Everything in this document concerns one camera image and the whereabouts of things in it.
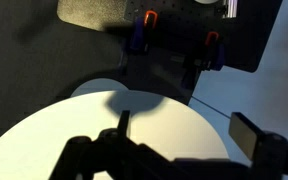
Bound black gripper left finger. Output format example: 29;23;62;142
98;109;139;148

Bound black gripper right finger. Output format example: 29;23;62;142
228;111;288;168

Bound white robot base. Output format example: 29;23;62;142
193;0;219;5

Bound white round table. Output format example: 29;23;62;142
0;78;231;180

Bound blue clamp with orange tip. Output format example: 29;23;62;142
181;31;226;88
127;9;159;56

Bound black equipment with orange part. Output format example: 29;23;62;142
56;0;284;73

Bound thin black cable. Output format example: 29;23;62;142
190;96;232;119

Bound silver aluminium rail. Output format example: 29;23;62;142
222;0;240;19

